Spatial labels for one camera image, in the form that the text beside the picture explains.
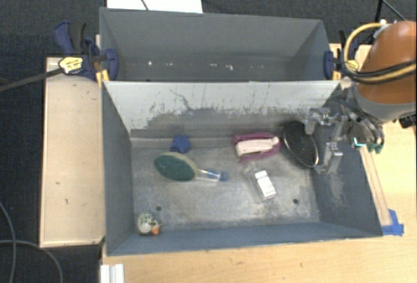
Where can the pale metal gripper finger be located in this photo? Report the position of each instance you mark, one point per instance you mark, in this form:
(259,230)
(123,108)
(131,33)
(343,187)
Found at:
(321,117)
(333,156)

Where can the black mesh strainer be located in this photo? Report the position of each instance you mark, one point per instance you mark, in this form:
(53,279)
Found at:
(300,144)

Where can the purple and white stapler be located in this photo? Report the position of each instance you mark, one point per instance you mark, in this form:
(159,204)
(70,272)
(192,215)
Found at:
(255,145)

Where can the clear plastic bottle white label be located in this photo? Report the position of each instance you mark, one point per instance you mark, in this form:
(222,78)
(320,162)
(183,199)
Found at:
(263,184)

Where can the grey metal bin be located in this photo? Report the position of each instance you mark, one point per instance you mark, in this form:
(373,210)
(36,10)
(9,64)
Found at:
(208,197)

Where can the blue star-shaped toy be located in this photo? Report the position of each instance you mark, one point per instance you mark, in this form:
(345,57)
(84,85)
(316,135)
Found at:
(180,143)

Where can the white spotted toy animal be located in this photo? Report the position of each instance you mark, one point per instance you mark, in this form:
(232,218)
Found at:
(147,223)

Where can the pale wood board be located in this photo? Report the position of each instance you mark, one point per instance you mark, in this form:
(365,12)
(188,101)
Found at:
(71,151)

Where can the black cylinder on white bracket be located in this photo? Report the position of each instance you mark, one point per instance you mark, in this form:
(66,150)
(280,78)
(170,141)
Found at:
(408,121)

